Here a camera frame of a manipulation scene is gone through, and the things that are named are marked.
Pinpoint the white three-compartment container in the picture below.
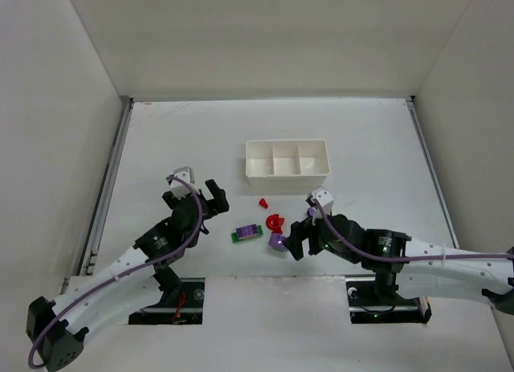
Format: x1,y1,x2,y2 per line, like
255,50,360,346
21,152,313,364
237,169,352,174
245,139,331,190

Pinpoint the red round lego piece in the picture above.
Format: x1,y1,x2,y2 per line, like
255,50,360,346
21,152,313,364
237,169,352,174
265,214,285,235

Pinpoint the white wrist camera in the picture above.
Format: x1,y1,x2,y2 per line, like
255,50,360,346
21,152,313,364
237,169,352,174
307,187,334,218
166,166,198,199

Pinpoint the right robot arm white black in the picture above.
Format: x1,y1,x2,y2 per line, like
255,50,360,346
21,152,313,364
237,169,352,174
284,215,513,320

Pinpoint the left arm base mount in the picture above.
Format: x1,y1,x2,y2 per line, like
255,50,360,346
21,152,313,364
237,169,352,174
128,277,206,326

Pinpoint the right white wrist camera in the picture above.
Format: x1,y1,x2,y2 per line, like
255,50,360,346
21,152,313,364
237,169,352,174
307,187,334,218

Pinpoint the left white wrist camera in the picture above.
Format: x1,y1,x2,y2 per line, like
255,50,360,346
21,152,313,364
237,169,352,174
166,166,198,199

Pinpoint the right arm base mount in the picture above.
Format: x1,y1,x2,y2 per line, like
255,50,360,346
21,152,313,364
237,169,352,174
345,270,432,325

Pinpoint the purple lego brick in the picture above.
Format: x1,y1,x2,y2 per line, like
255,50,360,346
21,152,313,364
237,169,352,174
268,232,288,252

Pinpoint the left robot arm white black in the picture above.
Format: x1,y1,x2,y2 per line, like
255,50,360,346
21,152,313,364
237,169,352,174
26,175,230,371

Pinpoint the green plate purple brick lego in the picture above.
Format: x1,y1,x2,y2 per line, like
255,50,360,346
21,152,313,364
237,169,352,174
231,224,263,243

